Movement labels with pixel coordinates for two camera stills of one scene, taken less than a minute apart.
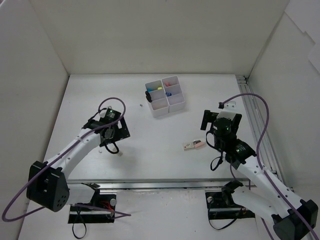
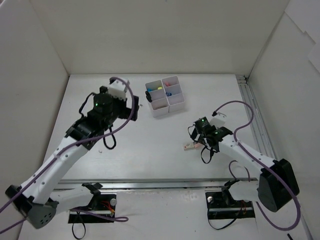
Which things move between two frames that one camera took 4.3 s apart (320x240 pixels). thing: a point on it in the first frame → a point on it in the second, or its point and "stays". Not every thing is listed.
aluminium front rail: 158,185 stays
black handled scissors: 148,96 stays
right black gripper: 206,119 → 194,133
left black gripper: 122,127 → 133,109
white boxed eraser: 188,146 stays
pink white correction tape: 198,143 stays
